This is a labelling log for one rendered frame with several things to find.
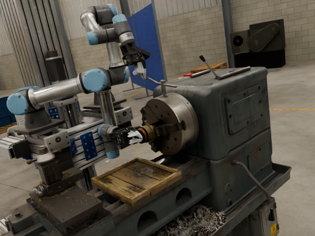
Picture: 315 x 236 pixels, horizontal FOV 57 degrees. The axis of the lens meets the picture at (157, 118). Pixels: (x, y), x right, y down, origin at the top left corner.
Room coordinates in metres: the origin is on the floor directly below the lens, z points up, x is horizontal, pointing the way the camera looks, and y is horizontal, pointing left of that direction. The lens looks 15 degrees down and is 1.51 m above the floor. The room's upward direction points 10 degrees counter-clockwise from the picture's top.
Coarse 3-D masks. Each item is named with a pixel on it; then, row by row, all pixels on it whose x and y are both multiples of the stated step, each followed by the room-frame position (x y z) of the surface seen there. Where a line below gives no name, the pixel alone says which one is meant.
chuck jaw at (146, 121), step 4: (144, 108) 1.49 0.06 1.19; (148, 108) 1.50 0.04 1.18; (144, 112) 1.48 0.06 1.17; (148, 112) 1.48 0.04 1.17; (152, 112) 1.49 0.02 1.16; (144, 116) 1.45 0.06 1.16; (148, 116) 1.46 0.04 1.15; (152, 116) 1.47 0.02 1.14; (144, 120) 1.46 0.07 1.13; (148, 120) 1.44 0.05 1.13; (152, 120) 1.45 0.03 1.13; (156, 120) 1.46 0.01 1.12; (160, 120) 1.49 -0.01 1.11; (144, 124) 1.43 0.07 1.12; (148, 124) 1.42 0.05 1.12; (152, 124) 1.45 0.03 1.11
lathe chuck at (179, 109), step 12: (168, 96) 1.47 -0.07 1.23; (156, 108) 1.47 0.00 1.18; (168, 108) 1.39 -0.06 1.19; (180, 108) 1.39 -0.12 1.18; (168, 120) 1.40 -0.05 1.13; (180, 120) 1.35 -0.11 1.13; (192, 120) 1.39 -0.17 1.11; (180, 132) 1.34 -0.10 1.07; (192, 132) 1.38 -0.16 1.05; (168, 144) 1.43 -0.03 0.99; (180, 144) 1.35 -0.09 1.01
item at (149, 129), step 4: (140, 128) 1.38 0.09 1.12; (144, 128) 1.37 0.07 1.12; (148, 128) 1.38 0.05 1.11; (152, 128) 1.38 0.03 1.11; (140, 132) 1.36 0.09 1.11; (144, 132) 1.36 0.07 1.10; (148, 132) 1.36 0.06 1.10; (152, 132) 1.37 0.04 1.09; (144, 136) 1.35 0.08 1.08; (148, 136) 1.36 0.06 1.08; (152, 136) 1.37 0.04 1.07; (144, 140) 1.35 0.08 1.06; (148, 140) 1.36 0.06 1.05; (152, 140) 1.39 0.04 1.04
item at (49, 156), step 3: (48, 150) 1.19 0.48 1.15; (48, 153) 1.15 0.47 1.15; (51, 153) 1.17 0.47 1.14; (39, 156) 1.14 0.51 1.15; (42, 156) 1.14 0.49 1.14; (45, 156) 1.14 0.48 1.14; (48, 156) 1.14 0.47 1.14; (51, 156) 1.15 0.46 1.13; (54, 156) 1.17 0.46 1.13; (39, 159) 1.13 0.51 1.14; (42, 159) 1.13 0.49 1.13; (45, 159) 1.13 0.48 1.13; (48, 159) 1.14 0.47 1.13; (51, 159) 1.14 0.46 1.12; (36, 162) 1.14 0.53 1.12; (39, 162) 1.13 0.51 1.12; (42, 162) 1.13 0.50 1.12
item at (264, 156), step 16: (256, 144) 1.63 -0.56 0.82; (224, 160) 1.42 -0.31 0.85; (240, 160) 1.53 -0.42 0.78; (256, 160) 1.61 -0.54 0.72; (224, 176) 1.43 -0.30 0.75; (240, 176) 1.52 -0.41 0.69; (256, 176) 1.61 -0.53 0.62; (224, 192) 1.42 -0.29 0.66; (240, 192) 1.51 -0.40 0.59; (224, 208) 1.40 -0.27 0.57; (240, 224) 1.53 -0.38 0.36
